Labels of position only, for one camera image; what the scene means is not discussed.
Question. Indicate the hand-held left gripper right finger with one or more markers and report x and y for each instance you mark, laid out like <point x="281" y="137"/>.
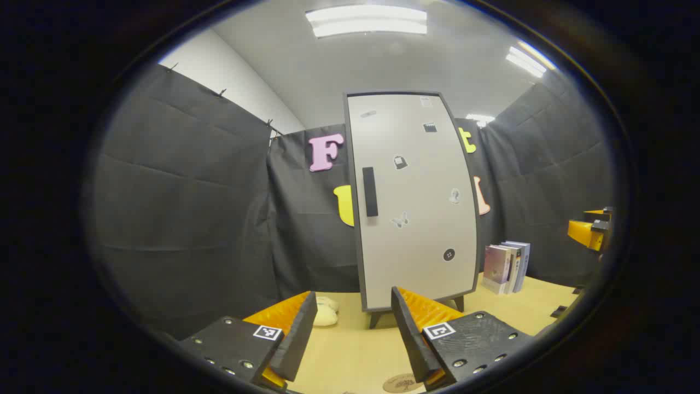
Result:
<point x="410" y="339"/>

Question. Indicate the large ceiling light panel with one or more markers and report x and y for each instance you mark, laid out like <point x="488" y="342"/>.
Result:
<point x="366" y="22"/>

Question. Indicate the side ceiling light panel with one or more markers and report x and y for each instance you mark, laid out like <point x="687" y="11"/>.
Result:
<point x="528" y="60"/>

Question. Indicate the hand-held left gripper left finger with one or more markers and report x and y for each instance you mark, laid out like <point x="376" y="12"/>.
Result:
<point x="298" y="339"/>

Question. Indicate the cream plush toy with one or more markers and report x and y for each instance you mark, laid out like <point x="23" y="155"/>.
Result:
<point x="325" y="314"/>

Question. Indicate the black backdrop cloth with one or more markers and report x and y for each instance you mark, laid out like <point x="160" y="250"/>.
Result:
<point x="186" y="219"/>

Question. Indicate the grey white cabinet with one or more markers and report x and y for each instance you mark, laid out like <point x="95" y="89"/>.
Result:
<point x="415" y="246"/>

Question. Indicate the blue grey book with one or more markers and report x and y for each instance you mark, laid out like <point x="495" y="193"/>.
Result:
<point x="525" y="262"/>

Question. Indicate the small distant ceiling light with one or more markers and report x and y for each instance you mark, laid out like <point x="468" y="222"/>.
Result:
<point x="480" y="119"/>

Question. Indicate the white cabinet door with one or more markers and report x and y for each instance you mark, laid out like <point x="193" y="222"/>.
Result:
<point x="421" y="257"/>

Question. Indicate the white spine book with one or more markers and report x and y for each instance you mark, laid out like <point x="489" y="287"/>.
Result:
<point x="515" y="268"/>

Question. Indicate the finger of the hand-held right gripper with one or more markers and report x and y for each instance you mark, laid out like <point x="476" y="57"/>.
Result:
<point x="596" y="212"/>
<point x="582" y="234"/>

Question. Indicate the round brown coaster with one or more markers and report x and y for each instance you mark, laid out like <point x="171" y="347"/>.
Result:
<point x="402" y="384"/>

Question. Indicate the black table clamp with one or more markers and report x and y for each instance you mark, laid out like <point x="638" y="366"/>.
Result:
<point x="559" y="312"/>

